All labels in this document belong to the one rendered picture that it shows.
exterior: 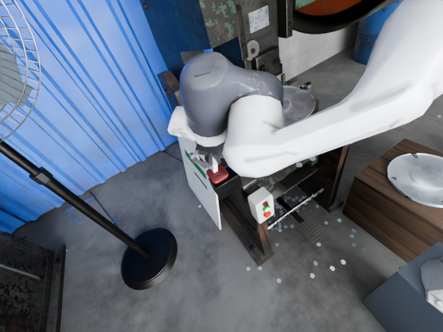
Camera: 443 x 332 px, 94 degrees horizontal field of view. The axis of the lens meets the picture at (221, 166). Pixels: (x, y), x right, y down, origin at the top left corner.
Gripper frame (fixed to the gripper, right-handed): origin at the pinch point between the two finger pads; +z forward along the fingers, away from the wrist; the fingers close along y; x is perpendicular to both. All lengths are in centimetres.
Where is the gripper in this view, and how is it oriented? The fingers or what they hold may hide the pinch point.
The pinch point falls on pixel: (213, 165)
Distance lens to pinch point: 65.6
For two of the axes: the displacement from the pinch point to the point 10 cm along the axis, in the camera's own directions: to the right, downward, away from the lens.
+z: 0.0, 3.7, 9.3
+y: 8.4, -5.1, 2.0
